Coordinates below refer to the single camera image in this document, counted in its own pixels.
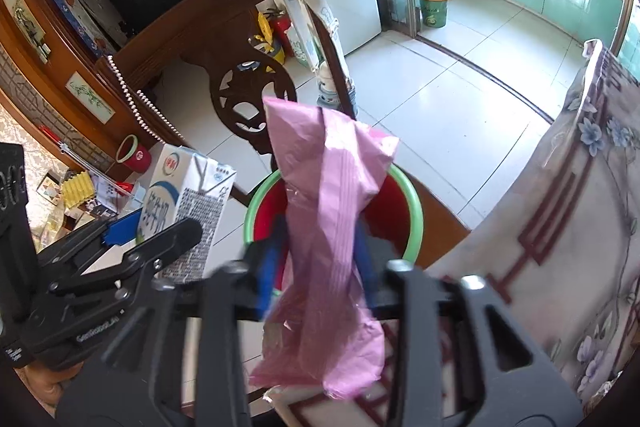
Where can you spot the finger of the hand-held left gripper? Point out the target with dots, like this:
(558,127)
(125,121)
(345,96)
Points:
(170,239)
(122,229)

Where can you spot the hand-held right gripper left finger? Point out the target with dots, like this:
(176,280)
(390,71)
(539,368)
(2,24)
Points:
(267,272)

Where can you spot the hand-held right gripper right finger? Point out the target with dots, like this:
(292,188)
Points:
(364,262)

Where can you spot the white blue milk carton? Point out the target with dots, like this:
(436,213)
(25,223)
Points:
(200,207)

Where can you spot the red basin green rim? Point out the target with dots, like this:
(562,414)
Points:
(392,214)

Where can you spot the pink plastic bag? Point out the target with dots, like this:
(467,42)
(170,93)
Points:
(330,217)

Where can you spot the green trash bin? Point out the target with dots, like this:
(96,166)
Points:
(434,7)

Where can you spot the yellow ribbed pack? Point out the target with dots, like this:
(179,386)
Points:
(77,189)

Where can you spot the red cup green rim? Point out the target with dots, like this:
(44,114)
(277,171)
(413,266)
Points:
(134,153)

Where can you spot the framed bamboo painting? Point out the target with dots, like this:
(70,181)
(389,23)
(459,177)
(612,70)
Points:
(91,98)

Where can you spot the dark carved wooden chair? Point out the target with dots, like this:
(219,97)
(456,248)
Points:
(250,82)

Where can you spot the floral tablecloth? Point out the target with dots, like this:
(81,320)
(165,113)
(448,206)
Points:
(550,232)

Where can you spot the framed flower painting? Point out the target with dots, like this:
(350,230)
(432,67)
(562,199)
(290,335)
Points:
(25,19)

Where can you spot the red fire extinguisher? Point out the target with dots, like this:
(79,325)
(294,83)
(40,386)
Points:
(283,29)

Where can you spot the white printed bag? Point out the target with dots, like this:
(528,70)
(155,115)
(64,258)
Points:
(300,27)

